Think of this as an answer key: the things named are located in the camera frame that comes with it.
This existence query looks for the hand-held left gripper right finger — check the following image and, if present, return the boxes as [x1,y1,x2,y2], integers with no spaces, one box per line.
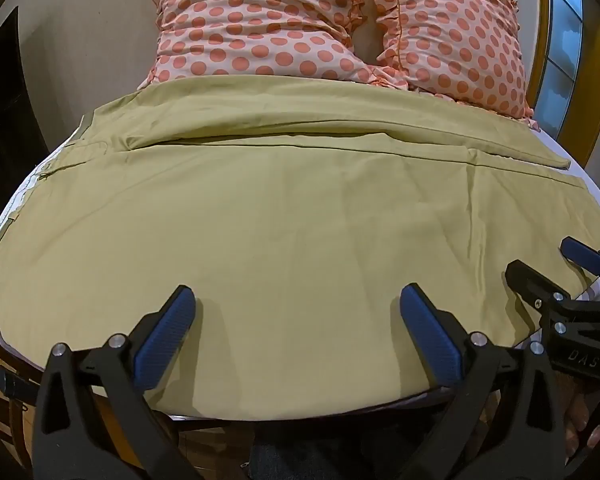
[399,282,581,480]

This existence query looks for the orange polka dot pillow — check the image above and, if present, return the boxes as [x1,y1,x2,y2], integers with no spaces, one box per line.
[360,0,537,122]
[137,0,383,92]

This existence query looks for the wooden bed frame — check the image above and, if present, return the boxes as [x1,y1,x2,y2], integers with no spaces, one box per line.
[0,310,253,480]

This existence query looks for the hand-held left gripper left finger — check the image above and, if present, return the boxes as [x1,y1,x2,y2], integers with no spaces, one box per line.
[32,285,198,480]

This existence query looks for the person's right hand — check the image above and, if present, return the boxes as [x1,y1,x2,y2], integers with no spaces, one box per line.
[562,375,600,466]

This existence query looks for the olive green pants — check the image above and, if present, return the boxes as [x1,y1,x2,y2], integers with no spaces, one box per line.
[0,77,600,420]

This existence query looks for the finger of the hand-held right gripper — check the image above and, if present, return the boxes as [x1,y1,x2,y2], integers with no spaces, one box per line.
[505,259,572,314]
[560,236,600,282]

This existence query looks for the glass window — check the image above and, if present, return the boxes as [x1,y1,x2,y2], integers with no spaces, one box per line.
[544,0,588,142]

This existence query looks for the yellow window frame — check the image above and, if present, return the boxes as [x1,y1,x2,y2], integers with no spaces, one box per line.
[467,0,600,171]

